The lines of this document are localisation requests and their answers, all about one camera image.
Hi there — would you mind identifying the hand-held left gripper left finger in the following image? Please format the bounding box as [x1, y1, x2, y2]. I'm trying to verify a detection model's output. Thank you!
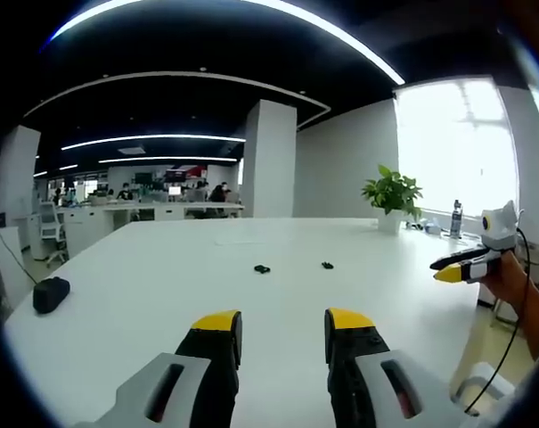
[74, 309, 244, 428]

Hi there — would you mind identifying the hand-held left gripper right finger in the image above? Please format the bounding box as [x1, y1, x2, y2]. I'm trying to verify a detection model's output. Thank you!
[323, 307, 471, 428]

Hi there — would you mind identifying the green potted plant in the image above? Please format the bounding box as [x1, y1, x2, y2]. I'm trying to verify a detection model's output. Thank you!
[361, 164, 424, 235]

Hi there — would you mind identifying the person's right hand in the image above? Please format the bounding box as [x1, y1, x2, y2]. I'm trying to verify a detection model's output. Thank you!
[484, 251, 539, 321]

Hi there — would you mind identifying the white office desk row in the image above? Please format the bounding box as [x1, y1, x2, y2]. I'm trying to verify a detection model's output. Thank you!
[54, 201, 246, 234]

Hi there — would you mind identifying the white office chair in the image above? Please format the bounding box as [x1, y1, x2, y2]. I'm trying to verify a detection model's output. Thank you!
[37, 201, 70, 269]

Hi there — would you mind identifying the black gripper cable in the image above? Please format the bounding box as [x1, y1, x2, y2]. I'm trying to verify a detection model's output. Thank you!
[462, 225, 532, 414]

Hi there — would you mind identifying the black pouch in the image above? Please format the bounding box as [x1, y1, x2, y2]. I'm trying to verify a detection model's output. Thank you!
[32, 276, 71, 315]

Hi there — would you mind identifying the thin black wall cable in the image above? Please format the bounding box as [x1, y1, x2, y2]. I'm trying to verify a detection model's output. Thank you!
[0, 226, 40, 287]

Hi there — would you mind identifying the dark drink bottle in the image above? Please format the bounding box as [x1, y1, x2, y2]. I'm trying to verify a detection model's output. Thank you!
[450, 199, 464, 238]

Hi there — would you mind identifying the long ceiling light strip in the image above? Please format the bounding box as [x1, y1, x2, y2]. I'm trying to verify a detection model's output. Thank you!
[48, 0, 406, 86]

